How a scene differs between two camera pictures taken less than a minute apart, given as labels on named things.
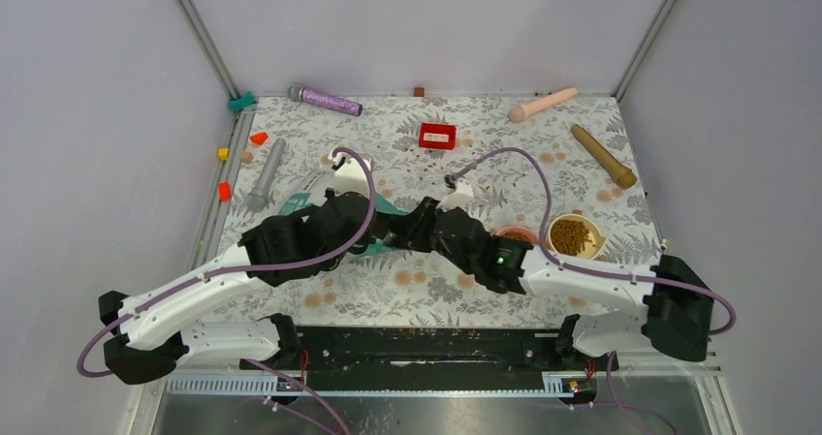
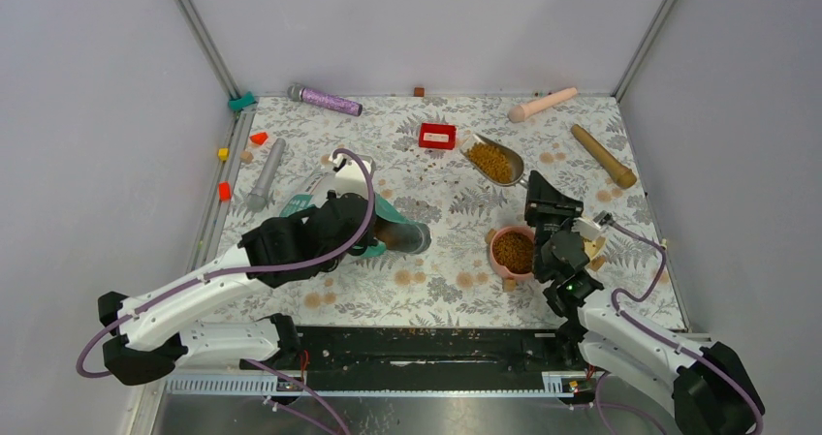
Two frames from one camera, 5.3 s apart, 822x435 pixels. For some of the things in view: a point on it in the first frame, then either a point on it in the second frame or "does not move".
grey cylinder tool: x=257 y=201 does not move
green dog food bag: x=318 y=189 does not move
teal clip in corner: x=237 y=104 does not move
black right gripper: x=411 y=229 to x=543 y=201
